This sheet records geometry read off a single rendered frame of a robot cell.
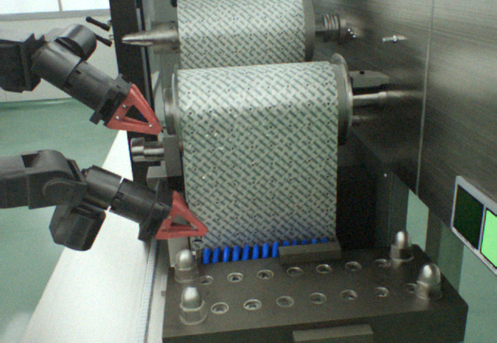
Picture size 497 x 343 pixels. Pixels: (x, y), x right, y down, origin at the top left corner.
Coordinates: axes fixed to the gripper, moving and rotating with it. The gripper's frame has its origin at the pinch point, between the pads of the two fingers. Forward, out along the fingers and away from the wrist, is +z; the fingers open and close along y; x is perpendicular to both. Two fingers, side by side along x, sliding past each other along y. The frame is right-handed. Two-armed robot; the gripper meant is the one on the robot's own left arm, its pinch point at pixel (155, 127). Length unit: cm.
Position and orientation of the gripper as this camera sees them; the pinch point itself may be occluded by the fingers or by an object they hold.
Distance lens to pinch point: 80.9
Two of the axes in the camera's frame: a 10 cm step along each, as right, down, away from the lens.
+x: 5.8, -7.9, -2.0
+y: 1.2, 3.3, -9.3
